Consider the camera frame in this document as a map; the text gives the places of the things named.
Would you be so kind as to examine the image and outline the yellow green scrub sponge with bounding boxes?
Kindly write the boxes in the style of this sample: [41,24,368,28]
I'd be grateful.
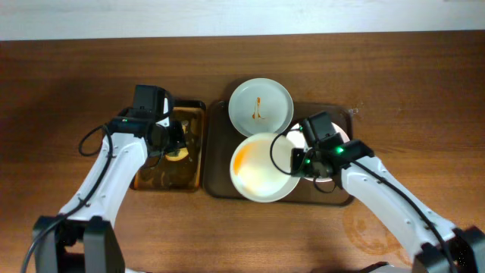
[164,120,189,162]

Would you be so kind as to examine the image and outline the white plate with orange sauce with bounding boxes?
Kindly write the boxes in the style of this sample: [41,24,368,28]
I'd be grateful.
[230,133,299,202]

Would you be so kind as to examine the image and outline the grey-white plate with sauce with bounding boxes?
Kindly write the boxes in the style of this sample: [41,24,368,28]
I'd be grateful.
[228,78,294,137]

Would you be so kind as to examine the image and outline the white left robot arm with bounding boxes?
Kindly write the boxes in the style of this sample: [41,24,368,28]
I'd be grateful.
[21,106,184,272]

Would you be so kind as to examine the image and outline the small black sponge tray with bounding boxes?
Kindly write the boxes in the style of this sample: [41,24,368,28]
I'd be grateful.
[130,100,206,192]

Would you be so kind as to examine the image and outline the large brown serving tray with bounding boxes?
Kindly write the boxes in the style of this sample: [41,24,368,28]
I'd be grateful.
[202,101,354,207]

